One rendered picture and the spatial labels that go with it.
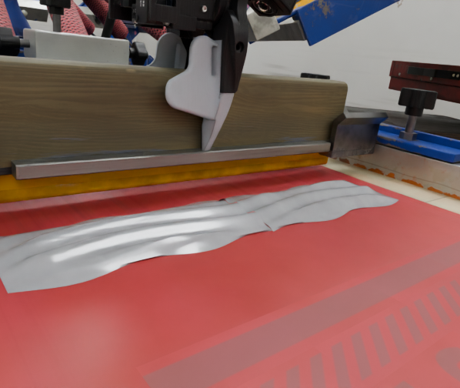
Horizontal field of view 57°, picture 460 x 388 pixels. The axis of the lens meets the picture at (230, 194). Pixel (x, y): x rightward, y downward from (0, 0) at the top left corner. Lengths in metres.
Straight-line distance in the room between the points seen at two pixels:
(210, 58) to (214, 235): 0.14
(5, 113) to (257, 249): 0.19
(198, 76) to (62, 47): 0.29
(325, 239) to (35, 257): 0.20
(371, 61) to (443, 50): 0.40
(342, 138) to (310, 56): 2.46
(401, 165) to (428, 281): 0.26
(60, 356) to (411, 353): 0.16
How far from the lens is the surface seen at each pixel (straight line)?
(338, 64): 2.80
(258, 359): 0.20
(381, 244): 0.34
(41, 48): 0.60
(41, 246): 0.27
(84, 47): 0.62
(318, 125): 0.48
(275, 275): 0.26
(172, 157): 0.35
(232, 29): 0.34
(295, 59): 3.03
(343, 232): 0.34
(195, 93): 0.34
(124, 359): 0.19
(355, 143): 0.52
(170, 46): 0.39
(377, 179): 0.53
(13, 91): 0.31
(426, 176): 0.53
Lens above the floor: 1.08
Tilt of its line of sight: 19 degrees down
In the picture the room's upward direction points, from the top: 7 degrees clockwise
